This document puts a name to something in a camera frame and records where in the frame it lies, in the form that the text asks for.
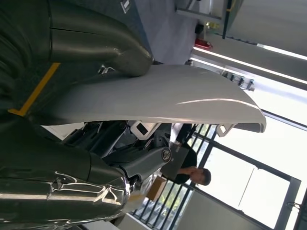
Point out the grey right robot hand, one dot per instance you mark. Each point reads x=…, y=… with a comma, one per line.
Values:
x=35, y=174

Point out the yellow floor tape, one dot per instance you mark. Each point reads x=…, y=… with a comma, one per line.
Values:
x=35, y=90

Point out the brown cardboard box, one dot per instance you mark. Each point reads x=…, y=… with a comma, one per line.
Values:
x=156, y=189

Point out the grey laptop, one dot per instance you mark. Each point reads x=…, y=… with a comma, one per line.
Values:
x=175, y=162

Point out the person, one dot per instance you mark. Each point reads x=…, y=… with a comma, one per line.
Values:
x=203, y=176

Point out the red fire extinguisher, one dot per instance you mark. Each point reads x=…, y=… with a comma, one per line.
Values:
x=203, y=44

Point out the white power strip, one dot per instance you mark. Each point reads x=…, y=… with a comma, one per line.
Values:
x=240, y=83

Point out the black window frame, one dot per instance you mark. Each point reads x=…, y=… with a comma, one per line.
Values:
x=286, y=206

